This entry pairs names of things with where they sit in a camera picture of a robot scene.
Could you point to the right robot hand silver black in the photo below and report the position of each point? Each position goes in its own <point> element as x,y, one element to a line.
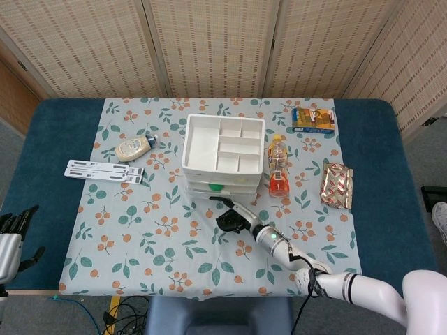
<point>241,218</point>

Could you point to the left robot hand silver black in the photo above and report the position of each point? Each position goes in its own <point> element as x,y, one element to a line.
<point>8,251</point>

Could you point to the green ball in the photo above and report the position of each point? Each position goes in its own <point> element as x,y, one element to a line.
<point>216,187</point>

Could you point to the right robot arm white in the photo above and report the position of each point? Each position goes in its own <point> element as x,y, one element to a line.
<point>366,286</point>

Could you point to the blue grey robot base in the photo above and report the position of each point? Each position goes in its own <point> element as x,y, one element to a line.
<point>220,315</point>

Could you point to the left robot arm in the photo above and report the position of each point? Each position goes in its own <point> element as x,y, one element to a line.
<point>3,291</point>

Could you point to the white drawer organizer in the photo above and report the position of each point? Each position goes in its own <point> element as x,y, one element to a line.
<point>202,146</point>

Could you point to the yellow blue snack box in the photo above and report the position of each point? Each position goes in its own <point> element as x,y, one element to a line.
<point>314,120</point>

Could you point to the orange drink bottle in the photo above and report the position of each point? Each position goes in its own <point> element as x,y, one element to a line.
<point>278,167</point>

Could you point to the floral tablecloth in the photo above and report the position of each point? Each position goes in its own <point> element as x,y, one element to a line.
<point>174,258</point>

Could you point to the gold red foil packet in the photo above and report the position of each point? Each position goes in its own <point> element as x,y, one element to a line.
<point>337,186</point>

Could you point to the white folding stand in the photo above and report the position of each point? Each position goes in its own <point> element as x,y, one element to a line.
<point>97,174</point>

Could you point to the yellow floor tape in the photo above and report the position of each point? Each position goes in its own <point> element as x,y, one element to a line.
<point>112,310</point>

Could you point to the blue table cover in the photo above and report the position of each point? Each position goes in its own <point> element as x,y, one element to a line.
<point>59,139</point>

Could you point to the white toothbrush package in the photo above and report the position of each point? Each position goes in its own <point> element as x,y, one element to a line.
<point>104,166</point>

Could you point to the beige squeeze sauce bottle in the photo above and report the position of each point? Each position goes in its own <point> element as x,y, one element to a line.
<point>131,149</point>

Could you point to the wooden door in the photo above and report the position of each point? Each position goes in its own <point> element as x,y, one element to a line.
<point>14,97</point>

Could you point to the woven folding screen panel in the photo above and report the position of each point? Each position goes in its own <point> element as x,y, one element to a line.
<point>324,45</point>
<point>419,70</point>
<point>77,45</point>
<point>213,45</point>

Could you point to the black floor object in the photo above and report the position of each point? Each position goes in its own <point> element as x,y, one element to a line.
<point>433,197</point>

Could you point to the white shoe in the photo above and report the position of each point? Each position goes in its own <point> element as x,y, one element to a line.
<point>440,223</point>

